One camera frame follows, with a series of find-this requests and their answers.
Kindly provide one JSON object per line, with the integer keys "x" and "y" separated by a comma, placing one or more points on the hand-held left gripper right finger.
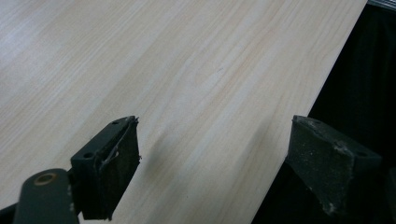
{"x": 320, "y": 161}

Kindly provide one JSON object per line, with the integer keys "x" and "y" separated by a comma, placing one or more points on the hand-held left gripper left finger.
{"x": 102, "y": 168}

